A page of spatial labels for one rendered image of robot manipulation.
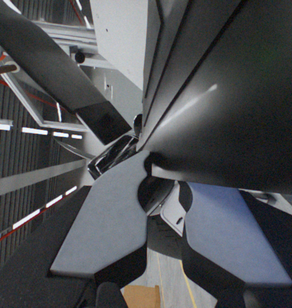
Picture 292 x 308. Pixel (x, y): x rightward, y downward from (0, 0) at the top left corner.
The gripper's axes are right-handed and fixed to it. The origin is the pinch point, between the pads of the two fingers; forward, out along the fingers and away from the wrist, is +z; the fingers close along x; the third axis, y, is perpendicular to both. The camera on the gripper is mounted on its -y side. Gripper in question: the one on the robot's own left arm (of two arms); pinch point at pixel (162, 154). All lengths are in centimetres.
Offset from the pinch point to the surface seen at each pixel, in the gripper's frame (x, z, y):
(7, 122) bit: -17.7, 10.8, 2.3
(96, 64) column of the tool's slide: -26, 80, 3
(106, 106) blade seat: -8.8, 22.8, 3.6
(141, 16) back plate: -4.1, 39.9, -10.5
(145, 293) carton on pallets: -16, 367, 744
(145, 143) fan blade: -1.2, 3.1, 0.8
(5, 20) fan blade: -21.8, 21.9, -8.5
